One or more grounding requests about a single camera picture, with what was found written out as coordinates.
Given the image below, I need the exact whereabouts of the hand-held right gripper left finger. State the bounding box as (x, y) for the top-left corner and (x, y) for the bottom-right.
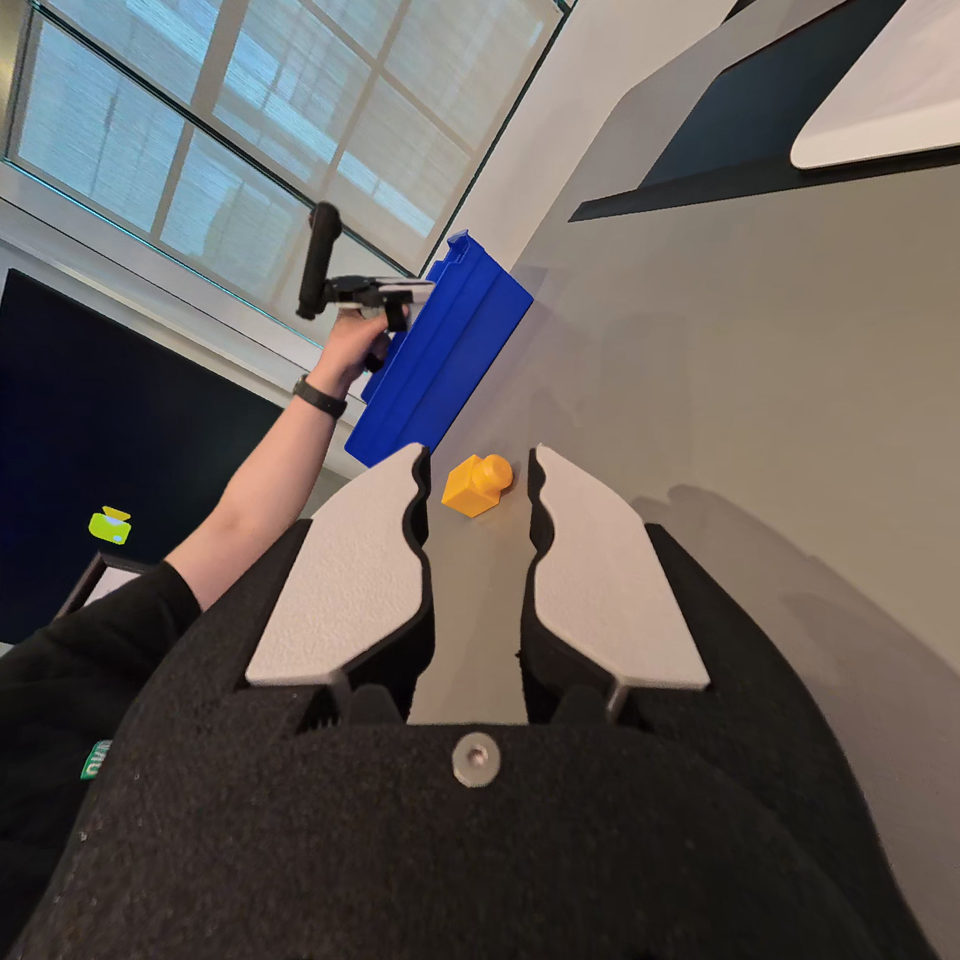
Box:
(245, 442), (437, 723)

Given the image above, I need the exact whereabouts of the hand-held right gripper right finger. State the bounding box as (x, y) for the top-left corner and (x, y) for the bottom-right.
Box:
(519, 444), (711, 720)

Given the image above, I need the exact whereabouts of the blue plastic bin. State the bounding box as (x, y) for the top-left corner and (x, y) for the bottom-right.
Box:
(344, 229), (536, 471)

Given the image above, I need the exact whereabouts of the orange one-stud block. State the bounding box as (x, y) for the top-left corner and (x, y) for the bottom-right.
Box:
(440, 453), (516, 519)

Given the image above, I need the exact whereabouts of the person's left forearm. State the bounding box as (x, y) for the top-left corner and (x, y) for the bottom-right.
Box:
(163, 405), (339, 613)

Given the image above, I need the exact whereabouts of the grey desk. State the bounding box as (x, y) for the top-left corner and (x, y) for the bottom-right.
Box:
(322, 0), (960, 960)

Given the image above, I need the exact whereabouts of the black desk inlay panel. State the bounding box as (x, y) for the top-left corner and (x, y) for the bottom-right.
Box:
(567, 0), (960, 225)

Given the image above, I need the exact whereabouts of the person's left hand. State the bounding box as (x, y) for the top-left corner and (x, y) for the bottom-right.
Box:
(309, 306), (394, 400)

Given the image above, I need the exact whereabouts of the black wristwatch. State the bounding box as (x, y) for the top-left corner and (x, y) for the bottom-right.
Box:
(291, 374), (349, 420)

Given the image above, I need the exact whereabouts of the large gridded window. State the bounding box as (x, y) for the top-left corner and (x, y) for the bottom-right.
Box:
(6, 0), (573, 277)

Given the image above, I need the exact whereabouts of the framed marker sign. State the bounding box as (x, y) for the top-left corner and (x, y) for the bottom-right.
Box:
(54, 551), (145, 621)

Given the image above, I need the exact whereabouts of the black monitor screen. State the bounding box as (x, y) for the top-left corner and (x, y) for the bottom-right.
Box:
(0, 268), (291, 646)

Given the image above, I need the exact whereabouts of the person's black jacket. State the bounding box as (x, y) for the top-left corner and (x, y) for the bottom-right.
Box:
(0, 558), (205, 960)

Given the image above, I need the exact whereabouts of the white document stand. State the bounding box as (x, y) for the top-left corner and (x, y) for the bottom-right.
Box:
(789, 0), (960, 173)

